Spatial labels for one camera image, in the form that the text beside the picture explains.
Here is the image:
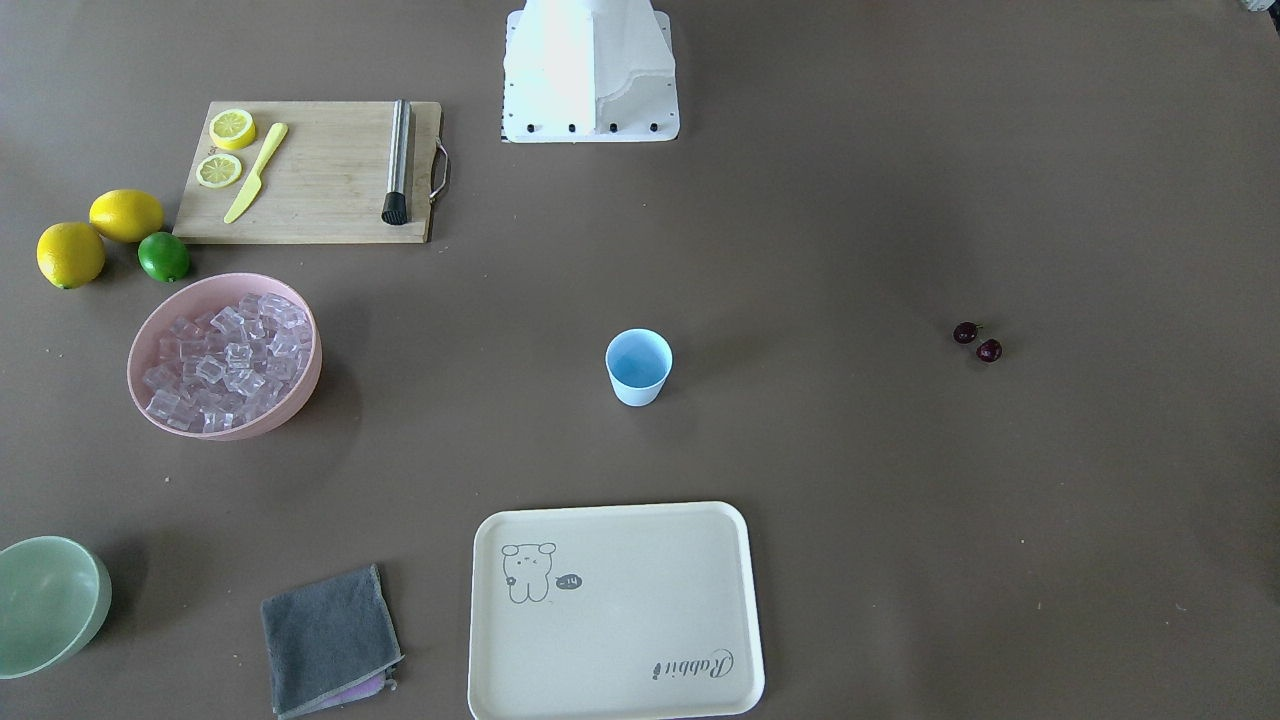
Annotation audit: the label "clear ice cubes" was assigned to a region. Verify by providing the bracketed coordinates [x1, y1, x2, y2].
[140, 292, 321, 436]

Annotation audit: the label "light blue cup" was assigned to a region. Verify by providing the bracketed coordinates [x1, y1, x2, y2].
[605, 328, 675, 407]

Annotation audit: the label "cream rabbit tray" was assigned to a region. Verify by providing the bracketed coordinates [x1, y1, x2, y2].
[468, 501, 765, 719]

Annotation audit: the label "steel muddler black tip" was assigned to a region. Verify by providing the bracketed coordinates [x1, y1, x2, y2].
[381, 99, 412, 225]

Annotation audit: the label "wooden cutting board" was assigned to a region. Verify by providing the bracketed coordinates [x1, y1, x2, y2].
[173, 100, 447, 245]

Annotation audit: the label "grey folded cloth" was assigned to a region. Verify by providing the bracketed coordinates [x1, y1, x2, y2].
[260, 564, 403, 719]

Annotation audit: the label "yellow plastic knife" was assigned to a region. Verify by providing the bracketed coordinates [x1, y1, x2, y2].
[223, 122, 289, 224]

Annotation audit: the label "pink bowl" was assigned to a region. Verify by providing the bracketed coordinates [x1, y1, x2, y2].
[125, 273, 323, 441]

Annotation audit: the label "lemon slice lower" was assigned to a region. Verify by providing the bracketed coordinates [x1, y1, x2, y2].
[195, 152, 243, 190]

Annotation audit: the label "lemon half upper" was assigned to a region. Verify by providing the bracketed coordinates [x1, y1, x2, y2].
[207, 108, 257, 151]

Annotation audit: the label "green lime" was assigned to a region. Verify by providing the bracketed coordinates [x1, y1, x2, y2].
[137, 231, 191, 283]

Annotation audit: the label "whole yellow lemon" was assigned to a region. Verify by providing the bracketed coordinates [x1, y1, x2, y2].
[36, 222, 106, 290]
[90, 188, 165, 243]

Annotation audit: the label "green bowl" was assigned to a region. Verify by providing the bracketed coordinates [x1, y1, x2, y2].
[1, 536, 113, 680]

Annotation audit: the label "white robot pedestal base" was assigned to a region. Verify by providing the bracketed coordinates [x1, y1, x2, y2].
[500, 1, 681, 143]

